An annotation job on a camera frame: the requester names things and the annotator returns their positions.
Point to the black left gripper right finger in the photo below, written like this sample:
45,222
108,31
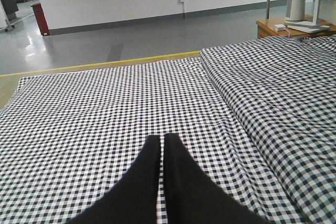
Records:
191,196

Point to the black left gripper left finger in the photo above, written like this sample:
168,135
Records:
133,198

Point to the black white checkered bed sheet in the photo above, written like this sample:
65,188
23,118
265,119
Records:
66,139

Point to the checkered pillow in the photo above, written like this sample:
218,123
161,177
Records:
283,91

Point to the wooden nightstand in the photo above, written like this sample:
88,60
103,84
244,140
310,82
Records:
265,28

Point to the small white charger box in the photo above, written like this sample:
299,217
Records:
279,27

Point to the red floor sign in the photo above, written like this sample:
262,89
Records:
40,19

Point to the grey rolling cart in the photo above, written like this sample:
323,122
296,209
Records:
10,8

